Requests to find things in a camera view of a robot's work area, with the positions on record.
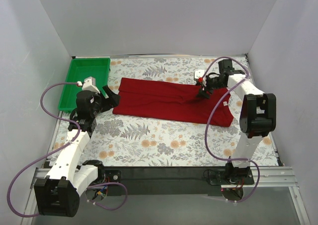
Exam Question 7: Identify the green plastic tray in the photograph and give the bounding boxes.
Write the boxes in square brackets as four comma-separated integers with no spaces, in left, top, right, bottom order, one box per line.
[59,58,110,113]

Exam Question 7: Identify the red t shirt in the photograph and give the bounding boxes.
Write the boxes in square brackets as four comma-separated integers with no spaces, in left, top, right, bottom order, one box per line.
[113,78,234,127]

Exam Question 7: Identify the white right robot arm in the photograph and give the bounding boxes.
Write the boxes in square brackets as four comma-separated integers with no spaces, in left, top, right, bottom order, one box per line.
[194,57,276,188]

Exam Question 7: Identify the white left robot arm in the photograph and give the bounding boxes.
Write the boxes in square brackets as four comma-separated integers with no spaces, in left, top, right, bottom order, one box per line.
[34,85,120,217]

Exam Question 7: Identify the floral patterned table mat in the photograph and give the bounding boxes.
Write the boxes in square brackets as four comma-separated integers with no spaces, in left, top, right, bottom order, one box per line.
[49,56,284,168]

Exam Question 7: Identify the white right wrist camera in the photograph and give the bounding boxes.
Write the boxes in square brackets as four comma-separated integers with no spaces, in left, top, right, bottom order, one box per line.
[194,70,206,85]

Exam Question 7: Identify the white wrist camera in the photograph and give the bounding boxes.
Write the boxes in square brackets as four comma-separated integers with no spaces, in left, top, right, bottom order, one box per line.
[194,70,206,85]
[77,77,100,94]

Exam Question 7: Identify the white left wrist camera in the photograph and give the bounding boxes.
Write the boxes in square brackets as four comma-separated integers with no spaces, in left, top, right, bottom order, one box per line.
[77,77,100,94]

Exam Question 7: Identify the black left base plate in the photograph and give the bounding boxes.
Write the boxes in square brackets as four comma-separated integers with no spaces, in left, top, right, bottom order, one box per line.
[101,169,122,183]

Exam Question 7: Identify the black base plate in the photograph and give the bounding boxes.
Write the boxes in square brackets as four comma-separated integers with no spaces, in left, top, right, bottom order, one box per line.
[101,169,122,183]
[203,167,254,185]

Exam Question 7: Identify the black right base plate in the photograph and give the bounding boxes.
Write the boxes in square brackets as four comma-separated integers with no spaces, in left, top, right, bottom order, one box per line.
[203,167,254,185]

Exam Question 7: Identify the aluminium frame rail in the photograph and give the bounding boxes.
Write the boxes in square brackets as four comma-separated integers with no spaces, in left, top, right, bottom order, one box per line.
[22,166,310,225]

